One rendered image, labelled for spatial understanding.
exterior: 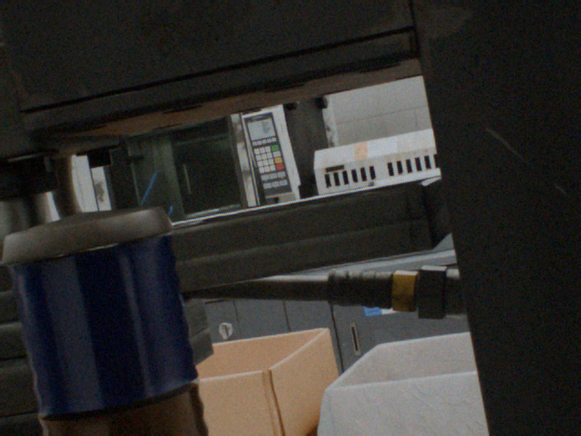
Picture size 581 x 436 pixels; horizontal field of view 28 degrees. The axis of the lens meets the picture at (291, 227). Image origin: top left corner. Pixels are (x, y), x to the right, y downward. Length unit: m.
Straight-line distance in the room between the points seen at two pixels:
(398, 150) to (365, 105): 1.80
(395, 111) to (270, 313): 2.13
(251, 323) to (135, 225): 5.06
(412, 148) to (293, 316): 0.94
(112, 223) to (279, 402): 2.61
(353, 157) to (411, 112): 1.65
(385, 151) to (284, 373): 2.58
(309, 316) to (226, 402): 2.39
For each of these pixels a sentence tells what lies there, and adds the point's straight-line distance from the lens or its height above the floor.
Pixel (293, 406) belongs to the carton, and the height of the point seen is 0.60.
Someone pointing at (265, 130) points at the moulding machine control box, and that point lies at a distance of 5.05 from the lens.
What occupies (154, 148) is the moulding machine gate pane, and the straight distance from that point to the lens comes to 5.38.
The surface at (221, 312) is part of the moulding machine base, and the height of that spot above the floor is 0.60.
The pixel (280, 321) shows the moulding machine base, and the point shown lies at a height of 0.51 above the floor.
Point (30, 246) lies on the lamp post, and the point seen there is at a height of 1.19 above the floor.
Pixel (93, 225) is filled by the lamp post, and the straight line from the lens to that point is 0.25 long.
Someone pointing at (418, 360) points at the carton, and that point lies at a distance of 3.33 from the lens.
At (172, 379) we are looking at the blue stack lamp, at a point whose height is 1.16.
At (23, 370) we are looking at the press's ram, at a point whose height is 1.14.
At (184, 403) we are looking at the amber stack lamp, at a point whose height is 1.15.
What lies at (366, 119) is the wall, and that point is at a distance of 7.10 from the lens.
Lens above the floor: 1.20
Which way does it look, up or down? 3 degrees down
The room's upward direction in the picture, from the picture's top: 11 degrees counter-clockwise
